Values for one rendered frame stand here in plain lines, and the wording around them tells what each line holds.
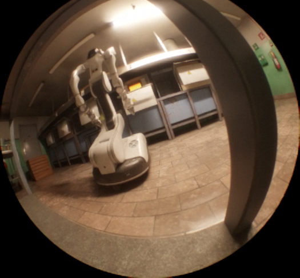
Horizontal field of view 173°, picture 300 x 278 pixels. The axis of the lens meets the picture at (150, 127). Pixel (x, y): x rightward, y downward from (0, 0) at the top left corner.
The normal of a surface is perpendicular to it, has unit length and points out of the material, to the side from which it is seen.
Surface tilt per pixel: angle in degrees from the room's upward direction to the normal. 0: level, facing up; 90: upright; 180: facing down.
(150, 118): 90
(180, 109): 90
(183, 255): 0
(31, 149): 90
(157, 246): 0
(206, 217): 0
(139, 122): 90
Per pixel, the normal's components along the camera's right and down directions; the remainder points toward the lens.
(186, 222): -0.32, -0.95
